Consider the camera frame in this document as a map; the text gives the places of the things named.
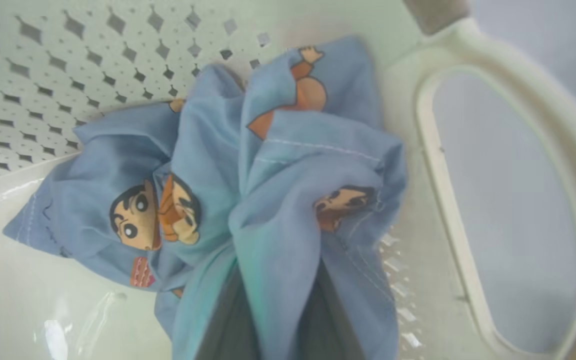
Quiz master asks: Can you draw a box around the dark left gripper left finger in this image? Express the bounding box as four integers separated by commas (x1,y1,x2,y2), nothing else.
195,265,261,360

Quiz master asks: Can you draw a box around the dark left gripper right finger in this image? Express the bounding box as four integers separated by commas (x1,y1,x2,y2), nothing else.
298,260,366,360

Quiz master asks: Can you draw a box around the blue cartoon print garment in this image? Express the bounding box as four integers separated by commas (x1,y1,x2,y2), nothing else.
2,35,409,360

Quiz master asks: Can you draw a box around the cream perforated laundry basket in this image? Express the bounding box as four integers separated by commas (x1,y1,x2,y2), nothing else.
0,0,576,360

